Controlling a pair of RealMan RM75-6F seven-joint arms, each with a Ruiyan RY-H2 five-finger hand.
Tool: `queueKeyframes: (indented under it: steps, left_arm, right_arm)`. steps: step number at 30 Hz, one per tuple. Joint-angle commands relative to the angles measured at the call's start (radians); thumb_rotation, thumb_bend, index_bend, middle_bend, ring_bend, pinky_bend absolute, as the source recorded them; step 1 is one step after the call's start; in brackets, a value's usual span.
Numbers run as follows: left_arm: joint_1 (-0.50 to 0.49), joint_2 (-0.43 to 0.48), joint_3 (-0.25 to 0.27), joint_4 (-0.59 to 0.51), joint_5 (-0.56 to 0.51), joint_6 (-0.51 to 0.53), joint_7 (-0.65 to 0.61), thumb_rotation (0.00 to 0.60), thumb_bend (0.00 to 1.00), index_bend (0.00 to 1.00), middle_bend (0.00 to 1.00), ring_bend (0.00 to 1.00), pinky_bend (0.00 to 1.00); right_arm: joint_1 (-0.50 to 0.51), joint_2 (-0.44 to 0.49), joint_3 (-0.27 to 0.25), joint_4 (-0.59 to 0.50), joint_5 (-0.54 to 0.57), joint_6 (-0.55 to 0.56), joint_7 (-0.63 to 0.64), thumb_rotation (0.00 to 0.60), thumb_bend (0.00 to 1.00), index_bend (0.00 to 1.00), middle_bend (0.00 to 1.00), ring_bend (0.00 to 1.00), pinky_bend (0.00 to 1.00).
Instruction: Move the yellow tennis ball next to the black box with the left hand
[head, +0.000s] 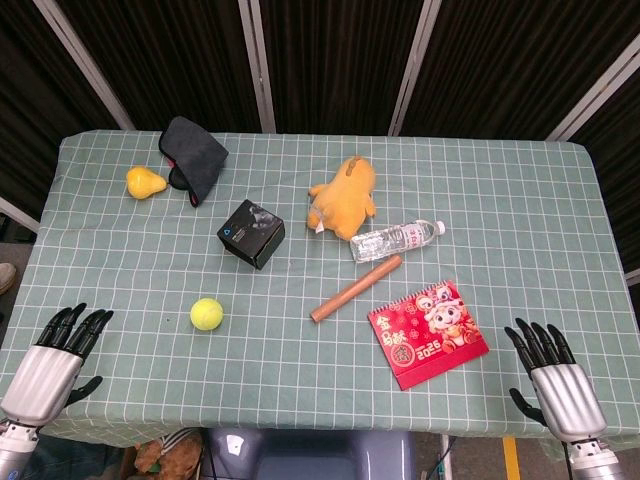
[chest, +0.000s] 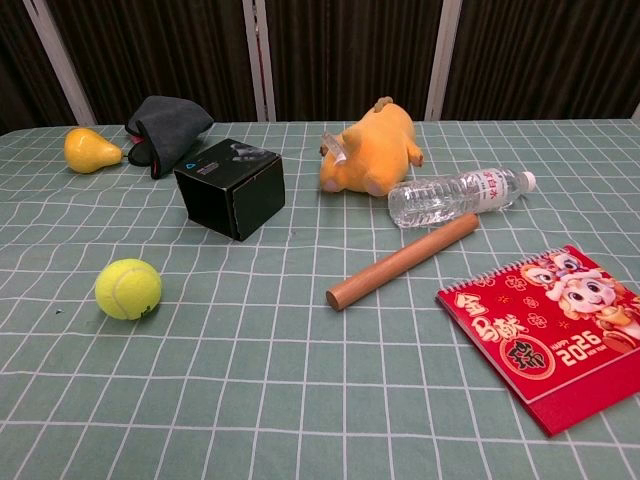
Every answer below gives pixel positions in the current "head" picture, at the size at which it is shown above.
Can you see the red 2026 desk calendar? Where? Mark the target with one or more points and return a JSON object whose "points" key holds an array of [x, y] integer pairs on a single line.
{"points": [[430, 335]]}

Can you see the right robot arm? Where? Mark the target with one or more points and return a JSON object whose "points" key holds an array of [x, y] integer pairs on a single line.
{"points": [[595, 460]]}

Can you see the black pouch with red trim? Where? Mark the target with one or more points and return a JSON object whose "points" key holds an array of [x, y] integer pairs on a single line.
{"points": [[178, 179]]}

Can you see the dark grey folded cloth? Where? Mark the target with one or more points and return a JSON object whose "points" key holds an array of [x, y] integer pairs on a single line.
{"points": [[197, 155]]}

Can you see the white table leg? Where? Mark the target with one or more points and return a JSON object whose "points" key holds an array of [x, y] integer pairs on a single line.
{"points": [[447, 457]]}

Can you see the yellow toy pear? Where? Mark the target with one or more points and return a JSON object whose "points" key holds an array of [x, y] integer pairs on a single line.
{"points": [[142, 183]]}

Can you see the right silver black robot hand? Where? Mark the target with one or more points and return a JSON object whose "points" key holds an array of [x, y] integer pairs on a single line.
{"points": [[567, 400]]}

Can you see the grey shoe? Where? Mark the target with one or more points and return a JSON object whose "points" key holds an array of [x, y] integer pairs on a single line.
{"points": [[6, 277]]}

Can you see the clear plastic water bottle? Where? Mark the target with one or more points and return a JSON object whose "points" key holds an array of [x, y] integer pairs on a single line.
{"points": [[390, 241]]}

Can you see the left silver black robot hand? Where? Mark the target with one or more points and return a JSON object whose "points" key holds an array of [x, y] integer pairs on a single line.
{"points": [[40, 377]]}

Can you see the grey-blue robot torso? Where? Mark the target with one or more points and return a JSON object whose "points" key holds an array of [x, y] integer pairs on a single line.
{"points": [[310, 455]]}

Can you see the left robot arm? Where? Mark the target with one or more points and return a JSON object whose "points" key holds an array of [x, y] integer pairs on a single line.
{"points": [[14, 450]]}

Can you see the yellow tennis ball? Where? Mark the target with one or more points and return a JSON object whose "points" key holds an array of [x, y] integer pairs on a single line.
{"points": [[206, 314]]}

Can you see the wooden round stick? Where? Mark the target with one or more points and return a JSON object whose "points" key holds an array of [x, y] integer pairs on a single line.
{"points": [[356, 289]]}

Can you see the white partition post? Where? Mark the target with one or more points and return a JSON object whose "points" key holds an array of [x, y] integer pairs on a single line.
{"points": [[257, 65], [595, 97], [85, 65], [17, 212], [410, 65]]}

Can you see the yellow plush toy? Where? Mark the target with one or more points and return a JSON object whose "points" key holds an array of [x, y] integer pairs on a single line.
{"points": [[345, 200]]}

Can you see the brown plush toy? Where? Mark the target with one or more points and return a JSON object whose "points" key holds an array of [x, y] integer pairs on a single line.
{"points": [[167, 452]]}

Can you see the black box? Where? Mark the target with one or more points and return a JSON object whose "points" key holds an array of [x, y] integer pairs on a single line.
{"points": [[250, 235]]}

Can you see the green checked tablecloth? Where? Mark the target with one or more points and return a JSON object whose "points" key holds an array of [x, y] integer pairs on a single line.
{"points": [[320, 370]]}

